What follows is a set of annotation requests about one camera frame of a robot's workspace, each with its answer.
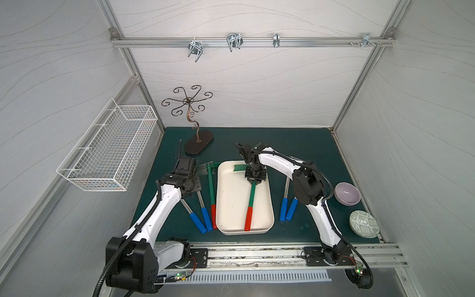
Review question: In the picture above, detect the steel blue hoe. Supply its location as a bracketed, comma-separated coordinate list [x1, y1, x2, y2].
[181, 199, 207, 234]
[196, 162, 214, 232]
[285, 198, 299, 222]
[279, 177, 290, 222]

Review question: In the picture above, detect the green red hoe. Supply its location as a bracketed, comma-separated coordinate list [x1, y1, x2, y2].
[234, 165, 257, 231]
[206, 162, 220, 230]

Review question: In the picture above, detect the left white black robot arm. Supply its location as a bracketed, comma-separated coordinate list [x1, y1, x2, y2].
[93, 157, 201, 297]

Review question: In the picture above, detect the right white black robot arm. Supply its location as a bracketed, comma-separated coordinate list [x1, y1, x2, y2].
[236, 143, 350, 266]

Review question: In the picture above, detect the white plastic storage tray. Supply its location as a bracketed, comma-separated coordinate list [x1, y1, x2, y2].
[216, 161, 275, 236]

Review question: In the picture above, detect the green table mat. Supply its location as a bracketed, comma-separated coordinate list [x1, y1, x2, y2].
[125, 127, 380, 245]

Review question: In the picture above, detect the bronze scroll jewelry stand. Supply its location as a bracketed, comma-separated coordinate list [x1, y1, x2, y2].
[161, 85, 215, 155]

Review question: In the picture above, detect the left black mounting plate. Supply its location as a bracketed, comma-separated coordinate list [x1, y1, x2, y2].
[188, 247, 209, 269]

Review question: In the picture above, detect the black mounting plate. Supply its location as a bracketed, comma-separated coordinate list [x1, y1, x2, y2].
[188, 247, 209, 269]
[300, 246, 355, 267]

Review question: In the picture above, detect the purple ceramic bowl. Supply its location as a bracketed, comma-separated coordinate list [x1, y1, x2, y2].
[335, 182, 361, 206]

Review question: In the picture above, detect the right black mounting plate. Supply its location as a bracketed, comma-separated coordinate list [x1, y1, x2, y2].
[300, 246, 355, 267]

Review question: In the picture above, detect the green patterned ceramic bowl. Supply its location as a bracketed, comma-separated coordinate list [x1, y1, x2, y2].
[349, 210, 380, 239]

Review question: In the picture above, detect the left metal u-bolt clamp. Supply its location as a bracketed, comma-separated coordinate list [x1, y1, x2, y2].
[188, 40, 204, 62]

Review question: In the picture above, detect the double metal u-bolt clamp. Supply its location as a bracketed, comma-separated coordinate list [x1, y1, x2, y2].
[226, 33, 243, 52]

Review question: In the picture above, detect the small metal clamp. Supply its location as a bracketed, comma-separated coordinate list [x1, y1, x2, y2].
[273, 33, 280, 48]

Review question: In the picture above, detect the right metal bolt clamp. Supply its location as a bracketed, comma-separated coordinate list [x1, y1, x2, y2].
[349, 33, 382, 48]

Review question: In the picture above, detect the left black corrugated cable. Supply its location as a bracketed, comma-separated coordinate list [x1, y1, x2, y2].
[91, 181, 164, 297]

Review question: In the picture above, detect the black corrugated cable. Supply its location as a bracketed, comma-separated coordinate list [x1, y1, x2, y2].
[91, 181, 164, 297]
[259, 150, 374, 290]

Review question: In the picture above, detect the white wire basket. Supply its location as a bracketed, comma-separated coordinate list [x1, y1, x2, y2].
[56, 99, 158, 192]

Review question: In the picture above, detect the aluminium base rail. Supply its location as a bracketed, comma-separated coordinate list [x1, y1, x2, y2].
[190, 242, 408, 271]

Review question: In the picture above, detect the white slotted cable duct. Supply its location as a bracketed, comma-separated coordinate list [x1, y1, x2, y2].
[168, 269, 332, 285]

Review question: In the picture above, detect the horizontal aluminium rail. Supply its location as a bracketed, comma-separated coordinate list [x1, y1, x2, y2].
[111, 36, 397, 48]

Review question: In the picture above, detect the right black corrugated cable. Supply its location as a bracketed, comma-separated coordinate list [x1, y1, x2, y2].
[259, 150, 374, 290]

